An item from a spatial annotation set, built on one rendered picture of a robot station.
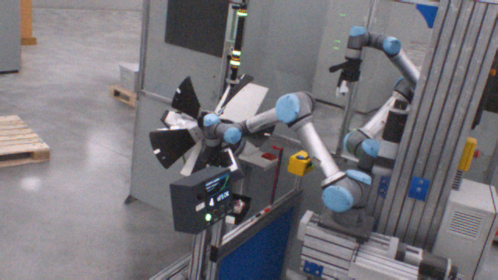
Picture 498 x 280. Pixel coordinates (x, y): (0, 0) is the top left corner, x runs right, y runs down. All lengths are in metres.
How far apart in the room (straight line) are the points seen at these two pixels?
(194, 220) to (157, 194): 2.29
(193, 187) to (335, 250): 0.77
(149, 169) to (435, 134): 2.52
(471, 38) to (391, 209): 0.81
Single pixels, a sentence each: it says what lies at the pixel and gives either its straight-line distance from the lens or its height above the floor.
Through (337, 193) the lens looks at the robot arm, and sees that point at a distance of 1.96.
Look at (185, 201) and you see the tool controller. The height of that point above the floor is 1.19.
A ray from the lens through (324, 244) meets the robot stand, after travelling 2.22.
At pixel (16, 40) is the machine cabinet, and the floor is 0.50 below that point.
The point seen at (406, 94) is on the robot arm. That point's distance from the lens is 2.73.
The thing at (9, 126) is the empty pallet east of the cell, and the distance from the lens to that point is 5.56.
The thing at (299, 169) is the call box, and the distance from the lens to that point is 2.71.
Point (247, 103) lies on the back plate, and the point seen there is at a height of 1.26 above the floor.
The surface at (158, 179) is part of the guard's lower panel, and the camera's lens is 4.02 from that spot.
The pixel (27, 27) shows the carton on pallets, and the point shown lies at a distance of 10.66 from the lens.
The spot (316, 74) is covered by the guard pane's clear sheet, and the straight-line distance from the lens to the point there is 3.11.
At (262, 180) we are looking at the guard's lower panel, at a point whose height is 0.63.
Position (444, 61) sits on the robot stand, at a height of 1.78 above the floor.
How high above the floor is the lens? 2.01
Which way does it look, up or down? 19 degrees down
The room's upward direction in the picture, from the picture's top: 9 degrees clockwise
